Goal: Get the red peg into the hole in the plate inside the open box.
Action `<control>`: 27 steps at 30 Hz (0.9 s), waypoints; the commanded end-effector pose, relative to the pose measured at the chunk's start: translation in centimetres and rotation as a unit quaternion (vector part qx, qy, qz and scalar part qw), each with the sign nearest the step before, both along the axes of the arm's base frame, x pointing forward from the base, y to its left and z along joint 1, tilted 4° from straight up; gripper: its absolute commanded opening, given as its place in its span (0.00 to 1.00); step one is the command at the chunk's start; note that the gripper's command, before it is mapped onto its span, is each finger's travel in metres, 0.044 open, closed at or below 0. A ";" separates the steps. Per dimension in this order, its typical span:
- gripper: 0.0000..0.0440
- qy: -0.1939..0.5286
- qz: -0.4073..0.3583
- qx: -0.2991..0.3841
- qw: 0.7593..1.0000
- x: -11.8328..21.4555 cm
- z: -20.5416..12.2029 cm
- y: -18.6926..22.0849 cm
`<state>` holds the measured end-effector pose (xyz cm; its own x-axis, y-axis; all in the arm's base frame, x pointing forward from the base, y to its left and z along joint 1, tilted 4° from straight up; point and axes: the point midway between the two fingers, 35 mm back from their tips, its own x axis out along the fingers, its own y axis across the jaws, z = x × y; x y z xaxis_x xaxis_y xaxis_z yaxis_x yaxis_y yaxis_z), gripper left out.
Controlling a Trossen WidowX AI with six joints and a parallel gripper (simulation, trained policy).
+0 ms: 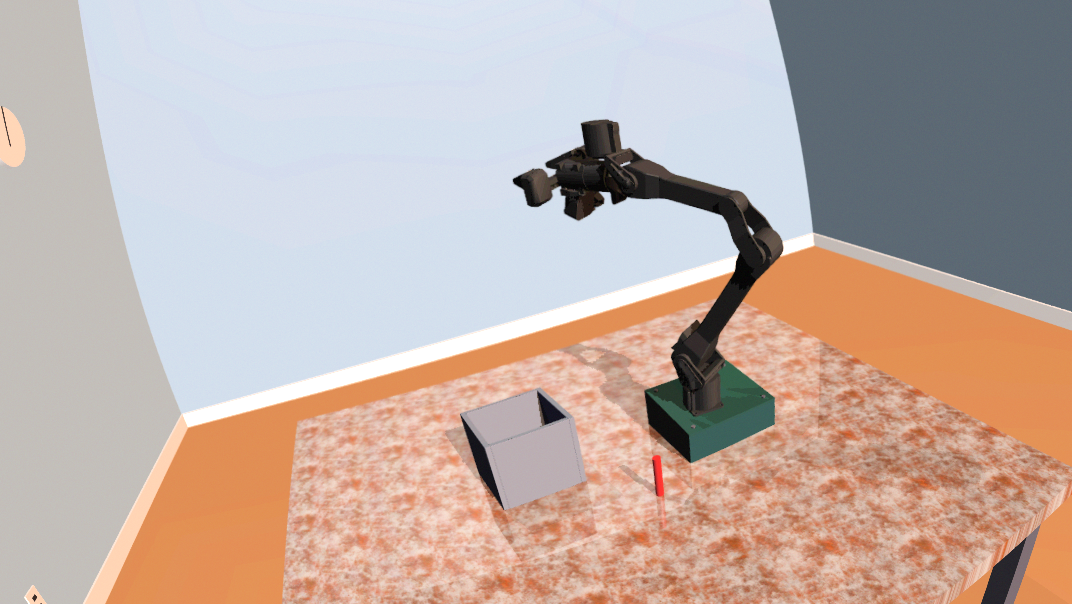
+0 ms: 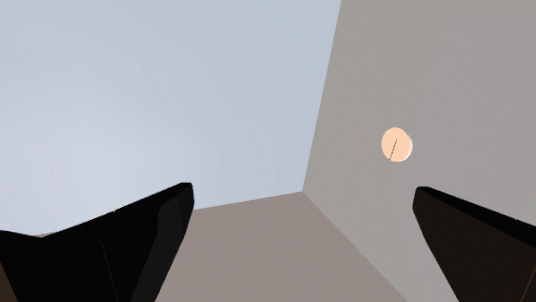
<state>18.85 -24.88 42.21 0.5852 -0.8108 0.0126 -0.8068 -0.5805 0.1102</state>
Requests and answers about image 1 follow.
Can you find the dark red peg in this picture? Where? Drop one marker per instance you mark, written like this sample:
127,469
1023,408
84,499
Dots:
658,475

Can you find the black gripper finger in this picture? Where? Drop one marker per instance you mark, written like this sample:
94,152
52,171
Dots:
551,163
517,180

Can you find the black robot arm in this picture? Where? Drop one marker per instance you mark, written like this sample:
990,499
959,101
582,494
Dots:
695,357

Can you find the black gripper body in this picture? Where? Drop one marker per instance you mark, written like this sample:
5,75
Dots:
538,186

